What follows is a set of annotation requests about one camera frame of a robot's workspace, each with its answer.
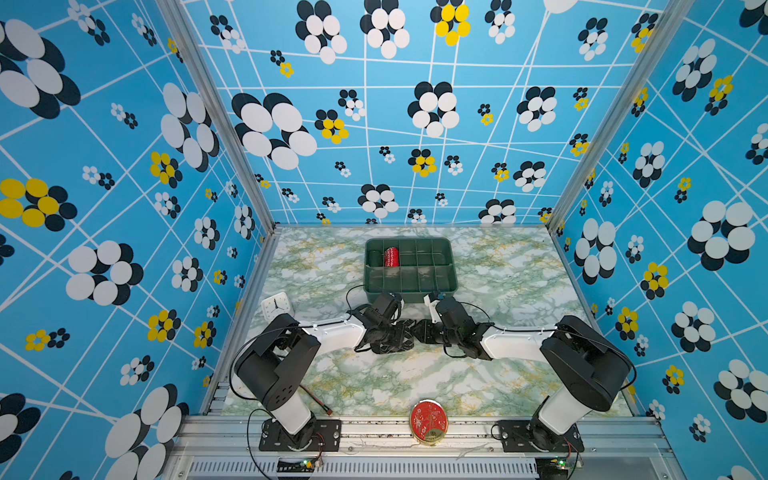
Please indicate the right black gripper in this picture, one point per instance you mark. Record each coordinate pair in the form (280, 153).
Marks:
(424, 332)

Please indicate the green compartment tray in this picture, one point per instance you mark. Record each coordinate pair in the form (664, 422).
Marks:
(426, 266)

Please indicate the black grey argyle sock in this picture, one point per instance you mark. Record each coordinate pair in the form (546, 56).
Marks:
(400, 336)

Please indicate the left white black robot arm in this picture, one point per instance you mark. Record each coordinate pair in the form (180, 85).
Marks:
(273, 364)

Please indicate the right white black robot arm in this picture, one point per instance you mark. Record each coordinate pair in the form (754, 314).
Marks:
(592, 371)

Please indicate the dark green roll in tray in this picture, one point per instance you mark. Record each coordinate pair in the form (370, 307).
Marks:
(374, 258)

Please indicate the red soda can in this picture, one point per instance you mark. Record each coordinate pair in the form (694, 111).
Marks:
(391, 257)

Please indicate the red round tin lid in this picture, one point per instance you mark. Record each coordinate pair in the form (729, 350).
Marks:
(428, 422)

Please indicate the white square clock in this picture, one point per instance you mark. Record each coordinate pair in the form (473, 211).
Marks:
(276, 305)

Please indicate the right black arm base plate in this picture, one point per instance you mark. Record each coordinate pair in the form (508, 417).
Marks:
(522, 436)

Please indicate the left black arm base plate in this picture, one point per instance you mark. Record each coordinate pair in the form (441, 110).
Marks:
(318, 435)

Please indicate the aluminium front rail frame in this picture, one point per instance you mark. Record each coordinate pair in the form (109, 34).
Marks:
(219, 447)

